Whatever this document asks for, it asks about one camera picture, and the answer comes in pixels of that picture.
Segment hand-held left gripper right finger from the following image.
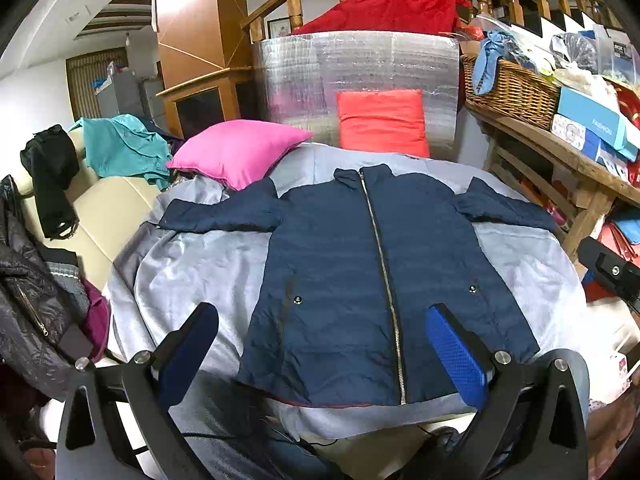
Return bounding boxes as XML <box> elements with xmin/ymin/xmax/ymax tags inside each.
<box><xmin>425</xmin><ymin>302</ymin><xmax>591</xmax><ymax>480</ymax></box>

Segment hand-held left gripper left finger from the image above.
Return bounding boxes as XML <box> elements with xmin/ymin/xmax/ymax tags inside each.
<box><xmin>56</xmin><ymin>302</ymin><xmax>221</xmax><ymax>480</ymax></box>

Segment navy blue zip jacket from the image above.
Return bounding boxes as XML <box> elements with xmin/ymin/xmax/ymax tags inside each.
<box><xmin>159</xmin><ymin>164</ymin><xmax>558</xmax><ymax>407</ymax></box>

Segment grey bed blanket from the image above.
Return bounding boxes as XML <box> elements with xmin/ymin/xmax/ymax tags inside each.
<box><xmin>102</xmin><ymin>142</ymin><xmax>591</xmax><ymax>480</ymax></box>

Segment magenta cloth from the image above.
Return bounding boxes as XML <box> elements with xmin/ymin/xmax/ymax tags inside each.
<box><xmin>80</xmin><ymin>280</ymin><xmax>111</xmax><ymax>361</ymax></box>

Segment wooden side table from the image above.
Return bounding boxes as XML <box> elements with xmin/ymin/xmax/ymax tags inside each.
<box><xmin>462</xmin><ymin>100</ymin><xmax>640</xmax><ymax>266</ymax></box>

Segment white patterned box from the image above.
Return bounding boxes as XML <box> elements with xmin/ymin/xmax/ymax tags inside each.
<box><xmin>551</xmin><ymin>114</ymin><xmax>601</xmax><ymax>153</ymax></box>

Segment light blue cardboard box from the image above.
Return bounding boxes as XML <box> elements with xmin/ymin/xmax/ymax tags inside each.
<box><xmin>557</xmin><ymin>85</ymin><xmax>640</xmax><ymax>161</ymax></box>

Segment cream sofa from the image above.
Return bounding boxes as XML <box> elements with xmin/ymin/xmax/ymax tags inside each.
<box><xmin>10</xmin><ymin>127</ymin><xmax>171</xmax><ymax>291</ymax></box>

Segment dark grey quilted jacket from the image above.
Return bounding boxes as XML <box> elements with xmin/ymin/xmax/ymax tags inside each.
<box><xmin>0</xmin><ymin>175</ymin><xmax>91</xmax><ymax>386</ymax></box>

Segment wicker basket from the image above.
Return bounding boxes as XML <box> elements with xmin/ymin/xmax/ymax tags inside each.
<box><xmin>460</xmin><ymin>54</ymin><xmax>561</xmax><ymax>131</ymax></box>

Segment pink pillow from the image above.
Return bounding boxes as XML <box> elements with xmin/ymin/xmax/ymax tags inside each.
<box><xmin>166</xmin><ymin>120</ymin><xmax>313</xmax><ymax>192</ymax></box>

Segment teal garment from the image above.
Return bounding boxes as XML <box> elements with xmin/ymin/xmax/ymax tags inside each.
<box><xmin>67</xmin><ymin>114</ymin><xmax>173</xmax><ymax>191</ymax></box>

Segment black garment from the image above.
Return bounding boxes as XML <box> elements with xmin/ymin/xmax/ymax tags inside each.
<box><xmin>20</xmin><ymin>125</ymin><xmax>81</xmax><ymax>240</ymax></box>

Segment coral red pillow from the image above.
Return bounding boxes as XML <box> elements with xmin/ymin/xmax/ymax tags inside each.
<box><xmin>336</xmin><ymin>89</ymin><xmax>431</xmax><ymax>158</ymax></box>

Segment light blue cloth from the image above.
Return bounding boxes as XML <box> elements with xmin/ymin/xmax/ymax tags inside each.
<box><xmin>472</xmin><ymin>30</ymin><xmax>518</xmax><ymax>96</ymax></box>

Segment grey metal cabinets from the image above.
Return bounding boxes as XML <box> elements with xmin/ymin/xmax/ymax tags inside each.
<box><xmin>95</xmin><ymin>67</ymin><xmax>166</xmax><ymax>121</ymax></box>

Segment silver foil insulation sheet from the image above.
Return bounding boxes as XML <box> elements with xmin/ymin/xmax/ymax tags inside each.
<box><xmin>251</xmin><ymin>31</ymin><xmax>461</xmax><ymax>163</ymax></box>

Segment wooden cabinet pillar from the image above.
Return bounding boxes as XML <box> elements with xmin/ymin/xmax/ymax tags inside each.
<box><xmin>155</xmin><ymin>0</ymin><xmax>256</xmax><ymax>141</ymax></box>

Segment red cloth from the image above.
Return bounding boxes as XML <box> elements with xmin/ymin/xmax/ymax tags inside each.
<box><xmin>290</xmin><ymin>0</ymin><xmax>473</xmax><ymax>36</ymax></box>

